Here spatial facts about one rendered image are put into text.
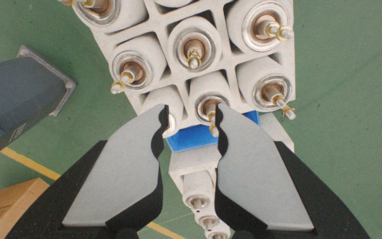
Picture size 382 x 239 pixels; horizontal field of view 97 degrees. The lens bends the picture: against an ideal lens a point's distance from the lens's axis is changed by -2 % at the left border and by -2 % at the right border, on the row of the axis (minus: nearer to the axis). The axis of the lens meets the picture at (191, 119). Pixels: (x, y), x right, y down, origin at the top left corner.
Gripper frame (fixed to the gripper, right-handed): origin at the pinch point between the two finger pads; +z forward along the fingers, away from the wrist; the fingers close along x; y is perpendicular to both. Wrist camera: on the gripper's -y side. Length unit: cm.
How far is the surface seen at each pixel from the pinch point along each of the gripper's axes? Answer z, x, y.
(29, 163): 46, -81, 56
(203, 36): 20.9, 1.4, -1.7
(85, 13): 21.0, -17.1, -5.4
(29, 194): 37, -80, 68
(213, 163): 28.4, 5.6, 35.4
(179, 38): 21.0, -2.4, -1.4
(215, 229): 22, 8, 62
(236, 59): 28.4, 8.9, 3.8
